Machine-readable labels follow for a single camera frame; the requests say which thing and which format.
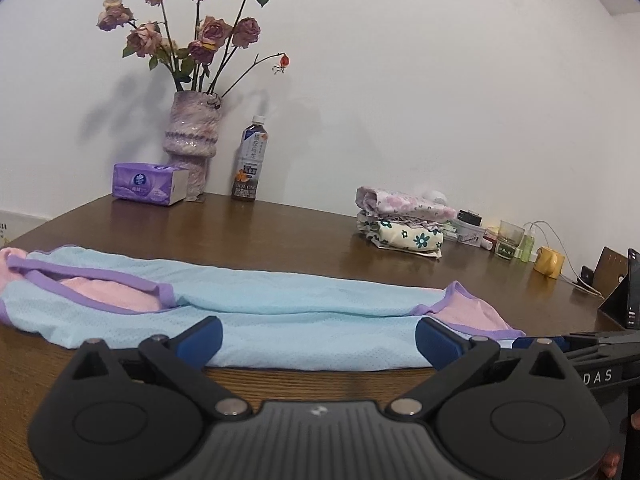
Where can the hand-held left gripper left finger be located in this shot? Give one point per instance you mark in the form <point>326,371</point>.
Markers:
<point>202,342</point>

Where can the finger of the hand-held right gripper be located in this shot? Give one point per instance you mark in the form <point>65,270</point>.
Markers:
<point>522,343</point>

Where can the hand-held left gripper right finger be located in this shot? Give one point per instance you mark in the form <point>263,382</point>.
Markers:
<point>440,342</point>

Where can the pink blue mesh vest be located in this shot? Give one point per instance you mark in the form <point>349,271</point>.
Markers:
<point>300,310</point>

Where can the person's right hand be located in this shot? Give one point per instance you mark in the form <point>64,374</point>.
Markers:
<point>611,465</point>

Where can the yellow mug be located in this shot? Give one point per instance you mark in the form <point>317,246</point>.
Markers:
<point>547,262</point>

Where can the black plug adapter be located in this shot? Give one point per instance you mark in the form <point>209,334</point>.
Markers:
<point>587,276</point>

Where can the green small bottle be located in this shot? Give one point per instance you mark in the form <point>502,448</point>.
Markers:
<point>527,247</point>

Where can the clear glass cup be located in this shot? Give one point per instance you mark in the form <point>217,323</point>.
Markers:
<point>510,245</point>

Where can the red white tube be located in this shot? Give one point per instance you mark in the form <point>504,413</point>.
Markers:
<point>490,239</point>

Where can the cream floral folded cloth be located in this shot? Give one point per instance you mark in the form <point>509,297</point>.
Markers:
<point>410,237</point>

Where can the brown cardboard sheet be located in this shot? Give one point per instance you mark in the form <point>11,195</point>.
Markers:
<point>607,265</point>

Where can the green white small box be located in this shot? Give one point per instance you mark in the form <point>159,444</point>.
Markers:
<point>450,232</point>

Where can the black charger block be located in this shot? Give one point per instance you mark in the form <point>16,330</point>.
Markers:
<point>470,217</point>

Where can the pink floral folded cloth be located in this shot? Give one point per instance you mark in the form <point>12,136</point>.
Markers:
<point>400,202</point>

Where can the white round speaker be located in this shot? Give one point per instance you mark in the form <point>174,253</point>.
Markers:
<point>436,196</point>

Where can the purple tissue pack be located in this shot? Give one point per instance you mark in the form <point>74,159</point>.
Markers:
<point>140,182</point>

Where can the tea bottle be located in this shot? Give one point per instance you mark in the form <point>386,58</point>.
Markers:
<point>250,170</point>

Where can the purple fuzzy vase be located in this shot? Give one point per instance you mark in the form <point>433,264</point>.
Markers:
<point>192,120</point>

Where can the dried rose bouquet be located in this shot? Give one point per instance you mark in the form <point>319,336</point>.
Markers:
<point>215,30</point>

